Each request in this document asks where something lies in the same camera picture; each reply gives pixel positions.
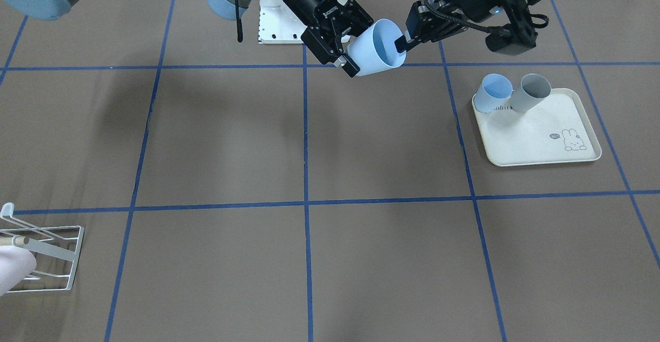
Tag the grey plastic cup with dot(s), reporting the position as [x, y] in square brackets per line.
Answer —
[533, 89]

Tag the white wire cup rack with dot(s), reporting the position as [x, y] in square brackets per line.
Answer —
[57, 250]

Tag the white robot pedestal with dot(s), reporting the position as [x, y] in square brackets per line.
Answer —
[281, 22]

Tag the blue plastic cup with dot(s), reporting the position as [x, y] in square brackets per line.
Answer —
[374, 51]
[494, 91]

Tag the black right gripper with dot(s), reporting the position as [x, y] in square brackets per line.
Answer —
[308, 0]

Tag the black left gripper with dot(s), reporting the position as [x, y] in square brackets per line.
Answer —
[472, 2]

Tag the cream plastic tray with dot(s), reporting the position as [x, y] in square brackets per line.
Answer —
[555, 131]

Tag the pink plastic cup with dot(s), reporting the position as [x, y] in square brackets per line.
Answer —
[16, 264]

